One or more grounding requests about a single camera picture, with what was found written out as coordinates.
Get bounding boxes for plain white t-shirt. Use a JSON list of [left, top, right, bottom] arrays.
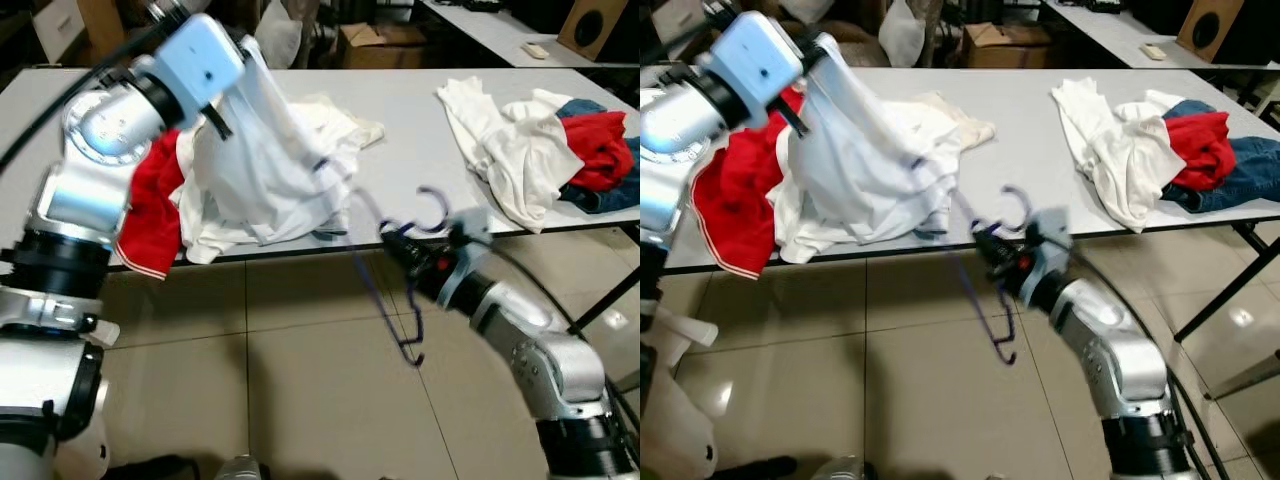
[[190, 37, 353, 248], [790, 33, 968, 248]]

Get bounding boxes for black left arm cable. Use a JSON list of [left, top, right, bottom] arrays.
[[0, 0, 211, 173], [645, 0, 746, 66]]

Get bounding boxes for lilac plastic clothes hanger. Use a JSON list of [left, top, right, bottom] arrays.
[[918, 155, 1037, 368], [308, 155, 453, 368]]

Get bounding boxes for grey left robot foot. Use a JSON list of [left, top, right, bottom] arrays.
[[818, 455, 873, 480], [214, 455, 267, 480]]

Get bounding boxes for blue denim jacket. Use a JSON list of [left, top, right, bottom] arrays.
[[553, 97, 641, 215], [1158, 97, 1280, 215]]

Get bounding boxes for brown cardboard box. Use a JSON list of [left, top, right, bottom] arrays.
[[964, 21, 1053, 70], [334, 21, 432, 70]]

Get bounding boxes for white short-sleeved shirt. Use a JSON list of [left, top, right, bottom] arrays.
[[1049, 76, 1193, 234], [436, 76, 587, 234]]

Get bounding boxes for wooden speaker box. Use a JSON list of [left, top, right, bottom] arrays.
[[556, 0, 632, 64], [1174, 0, 1249, 64]]

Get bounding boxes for red garment with white trim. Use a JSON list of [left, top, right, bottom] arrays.
[[688, 86, 807, 282], [114, 127, 189, 282]]

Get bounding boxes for large white table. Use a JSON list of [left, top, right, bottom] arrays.
[[0, 66, 641, 339], [640, 66, 1280, 346]]

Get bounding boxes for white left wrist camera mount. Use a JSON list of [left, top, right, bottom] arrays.
[[148, 12, 247, 117], [698, 10, 807, 109]]

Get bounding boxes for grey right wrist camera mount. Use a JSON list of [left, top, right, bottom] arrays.
[[435, 207, 498, 313], [1018, 207, 1079, 306]]

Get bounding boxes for red knit top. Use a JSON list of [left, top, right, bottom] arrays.
[[1164, 111, 1240, 194], [557, 111, 637, 194]]

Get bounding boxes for grey-white office table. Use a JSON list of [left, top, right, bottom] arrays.
[[1038, 0, 1280, 71], [418, 0, 641, 71]]

